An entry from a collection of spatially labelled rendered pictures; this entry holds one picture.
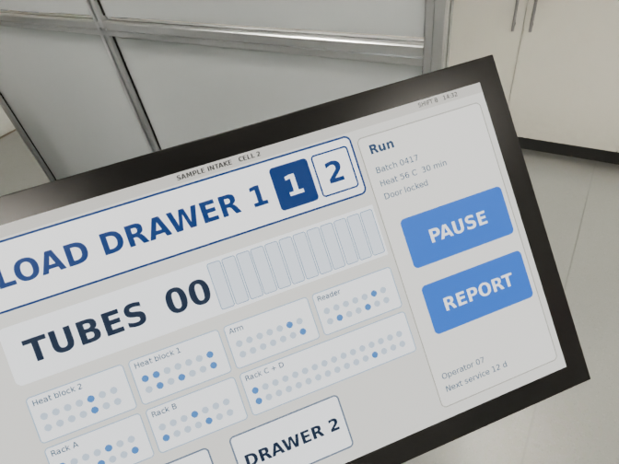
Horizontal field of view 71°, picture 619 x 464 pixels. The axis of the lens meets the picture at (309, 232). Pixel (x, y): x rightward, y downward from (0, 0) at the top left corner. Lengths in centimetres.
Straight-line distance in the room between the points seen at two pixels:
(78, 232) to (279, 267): 15
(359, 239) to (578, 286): 159
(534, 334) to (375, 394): 16
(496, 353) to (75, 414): 35
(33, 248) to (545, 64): 217
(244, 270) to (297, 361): 9
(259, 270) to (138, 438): 16
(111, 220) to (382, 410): 27
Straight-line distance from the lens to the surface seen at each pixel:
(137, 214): 36
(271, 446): 39
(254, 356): 37
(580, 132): 244
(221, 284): 35
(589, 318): 183
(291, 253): 36
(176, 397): 38
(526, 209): 44
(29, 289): 38
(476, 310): 41
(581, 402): 163
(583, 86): 234
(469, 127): 42
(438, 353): 41
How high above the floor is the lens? 136
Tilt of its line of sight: 42 degrees down
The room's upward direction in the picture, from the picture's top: 10 degrees counter-clockwise
